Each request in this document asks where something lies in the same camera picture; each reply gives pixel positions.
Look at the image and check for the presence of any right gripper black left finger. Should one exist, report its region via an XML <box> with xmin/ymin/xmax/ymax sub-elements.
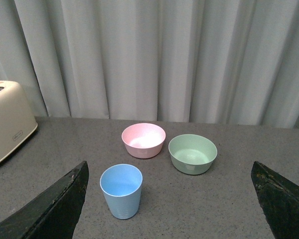
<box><xmin>0</xmin><ymin>161</ymin><xmax>89</xmax><ymax>239</ymax></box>

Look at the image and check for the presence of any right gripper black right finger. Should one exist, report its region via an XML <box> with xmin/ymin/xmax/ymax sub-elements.
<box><xmin>251</xmin><ymin>161</ymin><xmax>299</xmax><ymax>239</ymax></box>

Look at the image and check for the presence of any light blue plastic cup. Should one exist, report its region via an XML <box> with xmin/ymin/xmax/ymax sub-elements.
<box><xmin>100</xmin><ymin>164</ymin><xmax>143</xmax><ymax>220</ymax></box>

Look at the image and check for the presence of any cream white toaster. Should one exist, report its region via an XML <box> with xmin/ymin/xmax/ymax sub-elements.
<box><xmin>0</xmin><ymin>81</ymin><xmax>38</xmax><ymax>163</ymax></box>

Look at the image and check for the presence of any green plastic bowl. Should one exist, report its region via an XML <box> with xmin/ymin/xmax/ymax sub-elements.
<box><xmin>168</xmin><ymin>134</ymin><xmax>218</xmax><ymax>175</ymax></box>

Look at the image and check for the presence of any pink plastic bowl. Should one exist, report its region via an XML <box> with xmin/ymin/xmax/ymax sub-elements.
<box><xmin>121</xmin><ymin>123</ymin><xmax>166</xmax><ymax>159</ymax></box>

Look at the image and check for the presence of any grey curtain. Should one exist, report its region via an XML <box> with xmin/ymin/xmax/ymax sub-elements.
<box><xmin>0</xmin><ymin>0</ymin><xmax>299</xmax><ymax>128</ymax></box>

